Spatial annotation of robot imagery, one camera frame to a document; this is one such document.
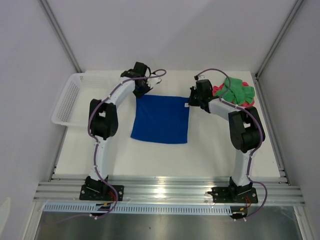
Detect blue microfiber towel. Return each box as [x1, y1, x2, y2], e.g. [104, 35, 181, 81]
[130, 95, 190, 145]

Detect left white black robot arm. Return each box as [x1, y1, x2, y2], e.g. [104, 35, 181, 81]
[79, 62, 153, 201]

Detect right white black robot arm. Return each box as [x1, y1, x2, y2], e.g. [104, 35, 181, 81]
[188, 79, 265, 203]

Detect pink microfiber towel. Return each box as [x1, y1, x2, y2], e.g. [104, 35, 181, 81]
[212, 81, 256, 108]

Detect green microfiber towel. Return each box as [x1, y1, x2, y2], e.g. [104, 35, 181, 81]
[213, 77, 256, 107]

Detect white plastic basket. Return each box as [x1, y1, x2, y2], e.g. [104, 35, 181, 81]
[51, 70, 121, 128]

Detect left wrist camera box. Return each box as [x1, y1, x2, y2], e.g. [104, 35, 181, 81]
[147, 77, 162, 89]

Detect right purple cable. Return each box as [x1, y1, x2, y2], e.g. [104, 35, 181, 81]
[194, 67, 268, 221]

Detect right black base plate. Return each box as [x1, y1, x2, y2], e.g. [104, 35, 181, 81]
[207, 187, 258, 204]

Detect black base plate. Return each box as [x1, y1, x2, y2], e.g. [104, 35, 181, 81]
[79, 185, 125, 202]
[207, 187, 258, 204]

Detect white slotted cable duct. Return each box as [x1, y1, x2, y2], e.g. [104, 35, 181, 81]
[43, 202, 232, 216]

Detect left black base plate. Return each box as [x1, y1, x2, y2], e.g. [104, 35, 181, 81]
[79, 185, 125, 202]

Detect aluminium extrusion rail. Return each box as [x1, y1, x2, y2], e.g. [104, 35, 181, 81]
[33, 174, 306, 206]

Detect left aluminium frame post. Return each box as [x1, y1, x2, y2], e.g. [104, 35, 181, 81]
[37, 0, 83, 73]

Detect aluminium frame post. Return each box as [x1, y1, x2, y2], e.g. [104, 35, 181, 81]
[37, 0, 83, 73]
[254, 0, 306, 81]

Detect right aluminium frame post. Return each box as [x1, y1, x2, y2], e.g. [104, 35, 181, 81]
[254, 0, 306, 81]

